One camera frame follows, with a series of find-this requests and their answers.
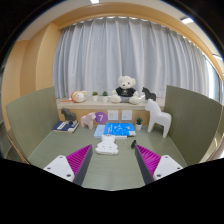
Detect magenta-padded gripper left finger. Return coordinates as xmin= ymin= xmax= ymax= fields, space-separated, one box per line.
xmin=43 ymin=144 xmax=94 ymax=187

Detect dark brown horse figurine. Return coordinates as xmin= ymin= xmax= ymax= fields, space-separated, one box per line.
xmin=141 ymin=86 xmax=157 ymax=102

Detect purple round number sign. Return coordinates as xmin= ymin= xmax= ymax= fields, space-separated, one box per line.
xmin=94 ymin=111 xmax=109 ymax=125

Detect large white horse figurine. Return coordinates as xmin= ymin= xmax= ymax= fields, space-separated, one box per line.
xmin=144 ymin=98 xmax=173 ymax=139

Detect navy book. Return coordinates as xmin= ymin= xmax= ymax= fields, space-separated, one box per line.
xmin=52 ymin=120 xmax=80 ymax=134

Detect ceiling lights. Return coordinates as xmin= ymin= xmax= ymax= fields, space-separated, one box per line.
xmin=89 ymin=0 xmax=224 ymax=62

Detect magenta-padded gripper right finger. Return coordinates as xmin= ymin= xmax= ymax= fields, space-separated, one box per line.
xmin=134 ymin=144 xmax=184 ymax=185

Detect grey curtain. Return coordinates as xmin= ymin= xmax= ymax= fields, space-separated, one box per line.
xmin=52 ymin=16 xmax=214 ymax=99

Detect light blue book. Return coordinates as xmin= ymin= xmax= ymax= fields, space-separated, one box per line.
xmin=93 ymin=124 xmax=107 ymax=139

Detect pink horse figurine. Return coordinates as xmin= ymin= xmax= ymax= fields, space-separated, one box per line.
xmin=80 ymin=112 xmax=97 ymax=130

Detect green desk partition panel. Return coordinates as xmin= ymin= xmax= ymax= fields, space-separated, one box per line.
xmin=5 ymin=85 xmax=62 ymax=159
xmin=163 ymin=84 xmax=224 ymax=167

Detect cream teddy bear black shirt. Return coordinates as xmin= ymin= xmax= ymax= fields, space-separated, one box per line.
xmin=110 ymin=75 xmax=140 ymax=105

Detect white and orange plush toy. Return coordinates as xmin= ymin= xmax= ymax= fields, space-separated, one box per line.
xmin=70 ymin=90 xmax=88 ymax=104

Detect beige wooden ledge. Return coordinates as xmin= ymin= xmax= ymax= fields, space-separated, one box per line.
xmin=55 ymin=96 xmax=166 ymax=127

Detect grey horse figurine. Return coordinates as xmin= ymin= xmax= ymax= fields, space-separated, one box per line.
xmin=60 ymin=107 xmax=78 ymax=124

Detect spiky potted plant white pot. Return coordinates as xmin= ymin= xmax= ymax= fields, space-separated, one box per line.
xmin=134 ymin=116 xmax=144 ymax=131

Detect white bear-shaped power strip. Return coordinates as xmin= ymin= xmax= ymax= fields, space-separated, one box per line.
xmin=94 ymin=134 xmax=120 ymax=156

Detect white wall socket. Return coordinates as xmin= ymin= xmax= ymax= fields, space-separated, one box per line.
xmin=121 ymin=109 xmax=133 ymax=121
xmin=107 ymin=109 xmax=120 ymax=121

